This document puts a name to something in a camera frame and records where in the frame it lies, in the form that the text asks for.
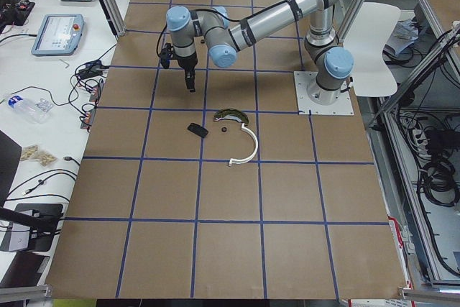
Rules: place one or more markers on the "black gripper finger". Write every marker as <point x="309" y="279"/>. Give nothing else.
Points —
<point x="190" y="84"/>

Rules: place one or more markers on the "black brake pad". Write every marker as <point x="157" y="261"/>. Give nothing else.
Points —
<point x="197" y="130"/>

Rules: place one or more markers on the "green brake shoe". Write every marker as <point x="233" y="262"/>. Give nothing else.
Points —
<point x="231" y="114"/>

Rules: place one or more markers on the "blue teach pendant near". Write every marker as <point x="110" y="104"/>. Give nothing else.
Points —
<point x="59" y="35"/>

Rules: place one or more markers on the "plastic water bottle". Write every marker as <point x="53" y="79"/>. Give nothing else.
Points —
<point x="27" y="109"/>

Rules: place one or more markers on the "white plastic chair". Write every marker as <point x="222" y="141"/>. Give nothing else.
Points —
<point x="365" y="40"/>

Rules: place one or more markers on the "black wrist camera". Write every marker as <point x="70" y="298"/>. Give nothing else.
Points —
<point x="167" y="54"/>

